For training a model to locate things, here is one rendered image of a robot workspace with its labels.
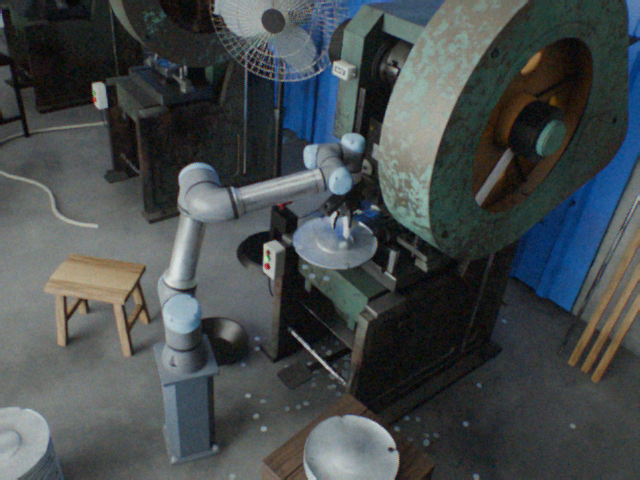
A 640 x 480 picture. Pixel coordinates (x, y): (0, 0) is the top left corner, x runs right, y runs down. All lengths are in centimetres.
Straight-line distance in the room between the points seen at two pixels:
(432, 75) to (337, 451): 115
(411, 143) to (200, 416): 125
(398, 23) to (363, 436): 128
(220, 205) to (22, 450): 99
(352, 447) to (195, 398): 56
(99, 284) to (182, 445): 76
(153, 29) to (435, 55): 173
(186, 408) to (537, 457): 137
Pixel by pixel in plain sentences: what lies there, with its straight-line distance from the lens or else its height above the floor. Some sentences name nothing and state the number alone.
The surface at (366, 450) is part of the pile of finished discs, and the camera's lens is 196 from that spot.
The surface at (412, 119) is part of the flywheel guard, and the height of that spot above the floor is 141.
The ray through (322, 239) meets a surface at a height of 79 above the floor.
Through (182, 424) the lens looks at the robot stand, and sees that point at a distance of 223.
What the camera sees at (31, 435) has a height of 31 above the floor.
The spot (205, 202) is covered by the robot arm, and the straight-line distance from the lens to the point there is 172.
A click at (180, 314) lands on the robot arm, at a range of 193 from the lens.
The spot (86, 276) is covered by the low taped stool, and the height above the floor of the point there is 33.
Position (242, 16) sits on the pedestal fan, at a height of 127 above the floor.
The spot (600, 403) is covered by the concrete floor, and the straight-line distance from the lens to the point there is 296.
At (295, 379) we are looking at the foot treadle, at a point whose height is 16.
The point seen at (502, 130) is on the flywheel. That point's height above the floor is 133.
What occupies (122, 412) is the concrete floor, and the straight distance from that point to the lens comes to 257.
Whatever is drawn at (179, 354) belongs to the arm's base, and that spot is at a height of 53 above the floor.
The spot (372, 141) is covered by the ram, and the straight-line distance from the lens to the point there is 205.
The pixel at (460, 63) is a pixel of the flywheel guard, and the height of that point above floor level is 156.
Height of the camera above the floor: 198
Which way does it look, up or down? 35 degrees down
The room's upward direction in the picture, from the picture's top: 6 degrees clockwise
